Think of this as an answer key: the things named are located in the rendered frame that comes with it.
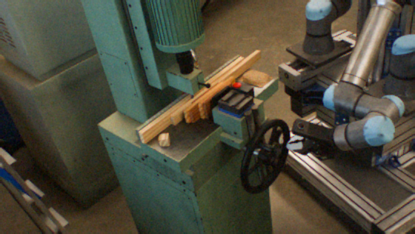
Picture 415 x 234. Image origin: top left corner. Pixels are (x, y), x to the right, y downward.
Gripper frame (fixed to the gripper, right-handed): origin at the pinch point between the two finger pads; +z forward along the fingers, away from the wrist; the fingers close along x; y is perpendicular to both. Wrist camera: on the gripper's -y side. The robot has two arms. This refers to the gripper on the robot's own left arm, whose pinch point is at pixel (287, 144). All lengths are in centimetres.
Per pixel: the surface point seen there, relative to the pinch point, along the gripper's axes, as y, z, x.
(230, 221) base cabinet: 24, 54, -17
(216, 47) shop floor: 53, 207, 161
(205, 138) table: -15.7, 26.3, -1.5
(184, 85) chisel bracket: -29.2, 31.3, 14.5
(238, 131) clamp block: -8.1, 18.9, 3.9
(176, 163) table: -22.1, 27.8, -14.6
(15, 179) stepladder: -58, 98, -32
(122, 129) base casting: -33, 68, 0
